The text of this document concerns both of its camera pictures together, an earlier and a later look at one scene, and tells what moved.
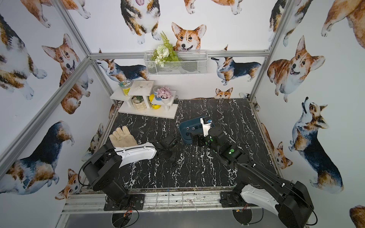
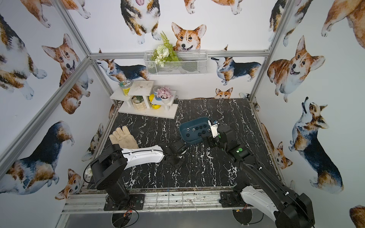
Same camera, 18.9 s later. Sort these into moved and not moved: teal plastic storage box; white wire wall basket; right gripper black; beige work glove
Moved: right gripper black
Not moved: teal plastic storage box; white wire wall basket; beige work glove
